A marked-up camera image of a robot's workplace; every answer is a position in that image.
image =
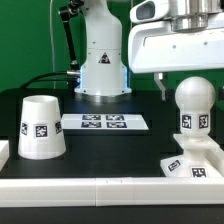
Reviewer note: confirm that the white right wall rail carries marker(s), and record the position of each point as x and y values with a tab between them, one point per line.
217	159

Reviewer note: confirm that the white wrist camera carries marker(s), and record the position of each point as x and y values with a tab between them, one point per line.
149	10

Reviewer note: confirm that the white lamp bulb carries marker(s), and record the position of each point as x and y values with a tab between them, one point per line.
195	97

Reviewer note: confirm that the white lamp base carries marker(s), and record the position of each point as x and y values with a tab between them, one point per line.
195	160

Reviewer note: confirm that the white wall rail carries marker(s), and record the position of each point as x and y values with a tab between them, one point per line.
4	152
217	159
110	191

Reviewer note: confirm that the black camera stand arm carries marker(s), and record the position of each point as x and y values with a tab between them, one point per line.
72	9

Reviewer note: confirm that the white front wall rail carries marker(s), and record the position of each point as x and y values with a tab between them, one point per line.
110	191

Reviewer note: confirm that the white left wall rail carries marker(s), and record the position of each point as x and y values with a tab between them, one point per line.
4	152

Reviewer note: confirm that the white lamp shade cone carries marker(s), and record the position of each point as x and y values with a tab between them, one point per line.
41	134

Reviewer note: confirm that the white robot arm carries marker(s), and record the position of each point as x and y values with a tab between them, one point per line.
103	75

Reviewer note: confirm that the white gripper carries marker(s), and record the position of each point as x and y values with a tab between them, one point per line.
154	48

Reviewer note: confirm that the white marker tag plate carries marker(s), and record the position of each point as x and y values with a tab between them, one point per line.
103	122

